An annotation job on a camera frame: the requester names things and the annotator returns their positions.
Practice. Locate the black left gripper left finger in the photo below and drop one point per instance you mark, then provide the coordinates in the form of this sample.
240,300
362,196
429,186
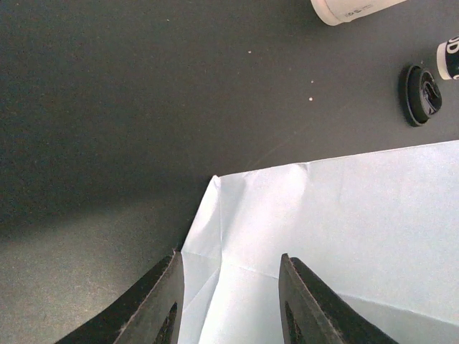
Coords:
148,312

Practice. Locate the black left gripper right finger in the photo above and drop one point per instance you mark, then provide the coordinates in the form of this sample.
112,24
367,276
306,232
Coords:
311,312

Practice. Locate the light blue paper bag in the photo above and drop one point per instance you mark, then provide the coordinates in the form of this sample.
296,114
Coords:
380,229

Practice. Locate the tall stack of paper cups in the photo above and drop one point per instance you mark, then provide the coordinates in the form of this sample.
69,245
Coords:
447,59

